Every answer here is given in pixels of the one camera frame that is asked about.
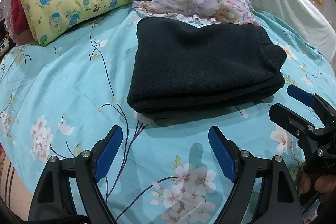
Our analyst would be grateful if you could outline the right hand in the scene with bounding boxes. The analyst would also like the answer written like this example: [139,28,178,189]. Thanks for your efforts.
[298,168,335,201]

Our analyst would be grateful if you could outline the red fuzzy blanket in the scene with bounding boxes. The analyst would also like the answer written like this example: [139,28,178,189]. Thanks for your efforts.
[10,0,29,34]

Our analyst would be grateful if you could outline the light blue floral bedsheet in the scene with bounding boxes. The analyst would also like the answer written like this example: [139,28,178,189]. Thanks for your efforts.
[1,7,322,223]

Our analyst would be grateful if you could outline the black pants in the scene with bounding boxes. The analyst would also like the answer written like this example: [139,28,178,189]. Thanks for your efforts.
[127,17,287,114]

